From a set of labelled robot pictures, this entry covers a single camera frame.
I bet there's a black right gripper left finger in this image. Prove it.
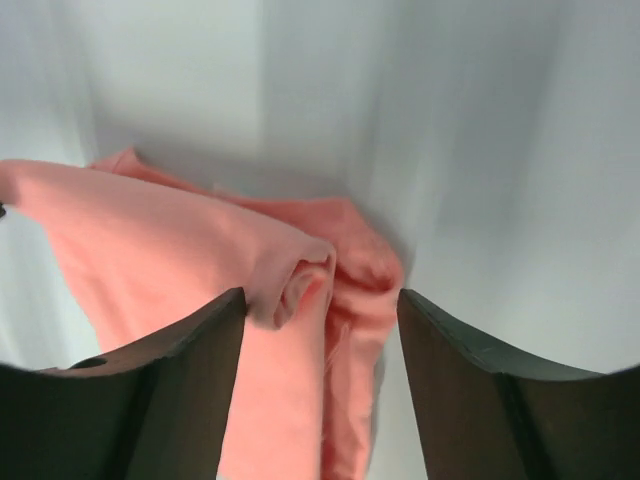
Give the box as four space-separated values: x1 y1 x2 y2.
1 288 246 479

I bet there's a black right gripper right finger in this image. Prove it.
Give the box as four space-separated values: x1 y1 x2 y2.
397 289 639 480

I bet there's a pink t shirt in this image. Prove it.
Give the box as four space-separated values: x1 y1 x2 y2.
1 150 404 479

